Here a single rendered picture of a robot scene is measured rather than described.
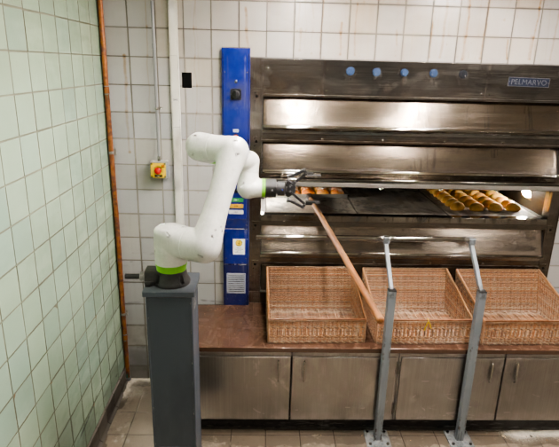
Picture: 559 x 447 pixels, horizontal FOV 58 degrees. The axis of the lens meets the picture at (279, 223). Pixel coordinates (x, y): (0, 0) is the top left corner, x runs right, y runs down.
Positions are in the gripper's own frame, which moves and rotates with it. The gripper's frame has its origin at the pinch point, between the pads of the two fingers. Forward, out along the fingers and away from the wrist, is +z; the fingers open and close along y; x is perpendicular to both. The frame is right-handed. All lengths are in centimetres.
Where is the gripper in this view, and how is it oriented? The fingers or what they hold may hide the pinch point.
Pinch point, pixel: (318, 188)
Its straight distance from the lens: 254.9
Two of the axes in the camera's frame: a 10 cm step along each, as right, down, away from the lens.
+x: 0.4, 3.0, -9.5
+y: -0.3, 9.5, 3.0
